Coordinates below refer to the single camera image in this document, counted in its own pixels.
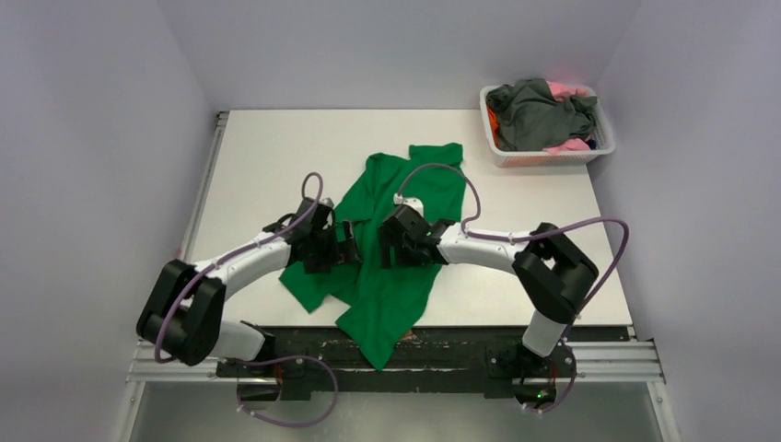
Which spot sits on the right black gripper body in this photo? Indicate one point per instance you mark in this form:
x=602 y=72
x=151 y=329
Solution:
x=390 y=242

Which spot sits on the pink t shirt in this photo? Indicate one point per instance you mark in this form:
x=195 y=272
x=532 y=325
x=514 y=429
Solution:
x=561 y=91

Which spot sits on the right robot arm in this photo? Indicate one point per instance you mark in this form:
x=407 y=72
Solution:
x=556 y=275

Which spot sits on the aluminium frame rail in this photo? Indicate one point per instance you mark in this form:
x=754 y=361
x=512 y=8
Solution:
x=643 y=366

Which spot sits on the white laundry basket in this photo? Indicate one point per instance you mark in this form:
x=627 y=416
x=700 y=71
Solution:
x=603 y=136

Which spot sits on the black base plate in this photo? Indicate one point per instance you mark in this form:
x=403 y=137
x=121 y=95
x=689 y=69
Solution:
x=485 y=360

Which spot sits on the brown tape piece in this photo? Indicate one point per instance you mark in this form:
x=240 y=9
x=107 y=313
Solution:
x=409 y=335

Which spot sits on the grey t shirt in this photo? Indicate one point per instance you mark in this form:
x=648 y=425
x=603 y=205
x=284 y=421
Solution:
x=530 y=119

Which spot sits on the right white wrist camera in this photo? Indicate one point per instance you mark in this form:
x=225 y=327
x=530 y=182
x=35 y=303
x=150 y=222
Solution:
x=411 y=202

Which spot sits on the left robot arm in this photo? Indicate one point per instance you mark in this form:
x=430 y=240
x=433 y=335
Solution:
x=183 y=316

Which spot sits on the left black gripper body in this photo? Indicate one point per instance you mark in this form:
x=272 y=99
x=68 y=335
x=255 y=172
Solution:
x=324 y=251

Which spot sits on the orange t shirt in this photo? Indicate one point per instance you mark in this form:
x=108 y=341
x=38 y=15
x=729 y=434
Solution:
x=493 y=126

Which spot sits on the left side aluminium rail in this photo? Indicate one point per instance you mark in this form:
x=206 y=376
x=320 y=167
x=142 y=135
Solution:
x=190 y=234

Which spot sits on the green t shirt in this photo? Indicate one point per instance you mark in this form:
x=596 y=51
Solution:
x=384 y=304

